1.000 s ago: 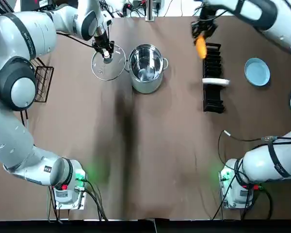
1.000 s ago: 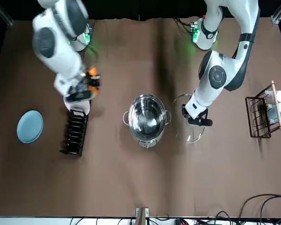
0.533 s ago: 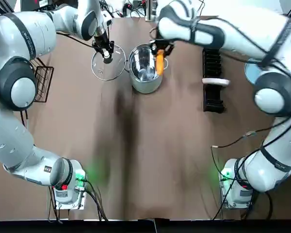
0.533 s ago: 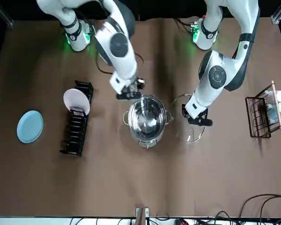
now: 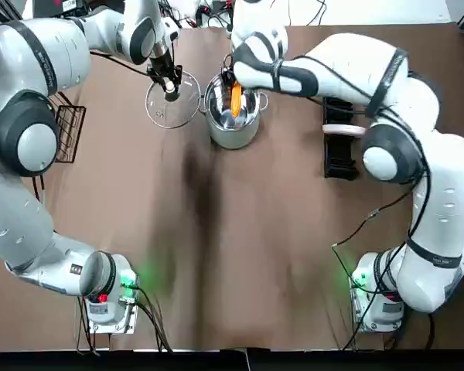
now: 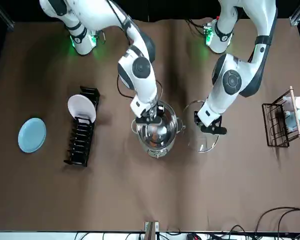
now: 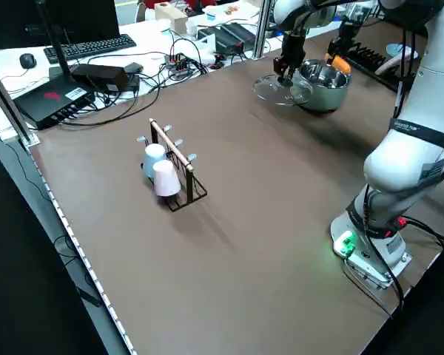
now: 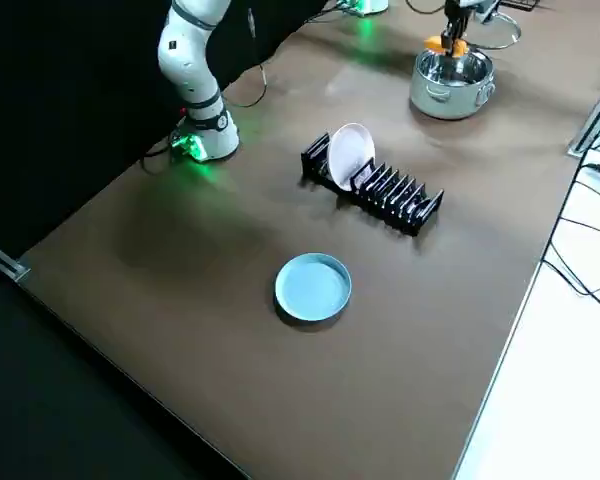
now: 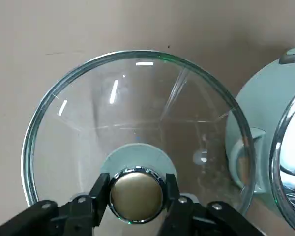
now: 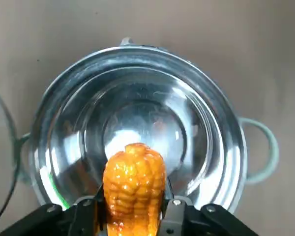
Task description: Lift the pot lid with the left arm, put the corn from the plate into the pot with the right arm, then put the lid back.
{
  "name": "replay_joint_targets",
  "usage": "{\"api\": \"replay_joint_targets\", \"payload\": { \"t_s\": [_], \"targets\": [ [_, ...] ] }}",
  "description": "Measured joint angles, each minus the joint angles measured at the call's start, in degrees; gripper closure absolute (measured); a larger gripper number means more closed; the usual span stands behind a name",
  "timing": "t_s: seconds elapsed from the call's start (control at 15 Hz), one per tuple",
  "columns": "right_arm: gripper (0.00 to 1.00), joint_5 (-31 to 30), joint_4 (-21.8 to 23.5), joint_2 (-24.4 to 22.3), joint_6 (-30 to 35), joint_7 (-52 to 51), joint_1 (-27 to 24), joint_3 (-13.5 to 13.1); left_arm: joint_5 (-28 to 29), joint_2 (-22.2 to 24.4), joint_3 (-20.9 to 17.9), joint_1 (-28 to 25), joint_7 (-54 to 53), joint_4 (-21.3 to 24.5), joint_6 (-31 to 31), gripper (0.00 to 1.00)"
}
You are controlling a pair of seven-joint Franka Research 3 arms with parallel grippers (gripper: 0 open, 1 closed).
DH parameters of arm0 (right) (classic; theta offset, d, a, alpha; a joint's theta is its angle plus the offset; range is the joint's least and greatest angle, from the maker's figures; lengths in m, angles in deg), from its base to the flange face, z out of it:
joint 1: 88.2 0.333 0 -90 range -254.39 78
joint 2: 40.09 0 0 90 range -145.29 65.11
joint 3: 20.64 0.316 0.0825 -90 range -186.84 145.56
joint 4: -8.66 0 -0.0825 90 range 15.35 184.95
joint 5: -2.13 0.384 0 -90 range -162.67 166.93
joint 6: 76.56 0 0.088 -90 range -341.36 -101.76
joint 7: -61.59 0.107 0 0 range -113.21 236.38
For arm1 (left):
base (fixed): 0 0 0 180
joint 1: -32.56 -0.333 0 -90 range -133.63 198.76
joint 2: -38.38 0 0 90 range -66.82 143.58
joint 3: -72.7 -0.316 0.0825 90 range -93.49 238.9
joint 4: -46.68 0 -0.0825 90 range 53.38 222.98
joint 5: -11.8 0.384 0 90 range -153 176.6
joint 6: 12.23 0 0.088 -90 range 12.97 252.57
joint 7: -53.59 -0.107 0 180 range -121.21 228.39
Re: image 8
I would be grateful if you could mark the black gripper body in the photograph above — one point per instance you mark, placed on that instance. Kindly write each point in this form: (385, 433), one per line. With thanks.
(457, 9)

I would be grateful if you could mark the orange corn cob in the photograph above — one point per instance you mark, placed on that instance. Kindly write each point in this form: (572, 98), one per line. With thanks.
(434, 44)

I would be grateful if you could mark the glass pot lid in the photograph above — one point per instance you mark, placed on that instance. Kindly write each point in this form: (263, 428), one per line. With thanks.
(510, 35)

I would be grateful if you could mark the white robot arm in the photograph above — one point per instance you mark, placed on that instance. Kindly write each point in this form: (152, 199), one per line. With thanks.
(365, 5)
(195, 85)

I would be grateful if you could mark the stainless steel pot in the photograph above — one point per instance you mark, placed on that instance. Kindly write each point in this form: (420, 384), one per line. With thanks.
(445, 102)

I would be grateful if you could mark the white plate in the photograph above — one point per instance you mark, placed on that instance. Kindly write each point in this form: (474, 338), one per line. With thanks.
(350, 155)

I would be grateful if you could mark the light blue plate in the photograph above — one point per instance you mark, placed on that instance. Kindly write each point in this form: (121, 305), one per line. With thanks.
(312, 290)

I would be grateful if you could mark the black slotted dish rack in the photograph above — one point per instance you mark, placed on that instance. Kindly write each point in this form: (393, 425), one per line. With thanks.
(405, 210)

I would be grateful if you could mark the aluminium profile post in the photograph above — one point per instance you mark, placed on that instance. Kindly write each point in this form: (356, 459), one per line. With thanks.
(5, 260)
(592, 120)

